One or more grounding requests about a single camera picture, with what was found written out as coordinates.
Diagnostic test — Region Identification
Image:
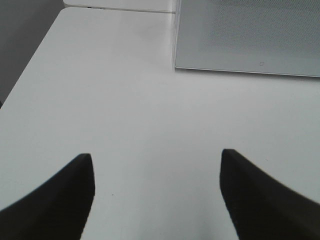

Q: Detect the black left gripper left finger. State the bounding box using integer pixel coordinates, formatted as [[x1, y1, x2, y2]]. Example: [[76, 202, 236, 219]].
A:
[[0, 153, 95, 240]]

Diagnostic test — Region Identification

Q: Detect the white microwave door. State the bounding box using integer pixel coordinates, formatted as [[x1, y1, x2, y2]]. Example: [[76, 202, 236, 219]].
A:
[[175, 0, 320, 77]]

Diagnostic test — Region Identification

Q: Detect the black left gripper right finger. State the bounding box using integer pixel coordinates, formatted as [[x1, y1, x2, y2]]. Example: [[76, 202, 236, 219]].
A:
[[219, 149, 320, 240]]

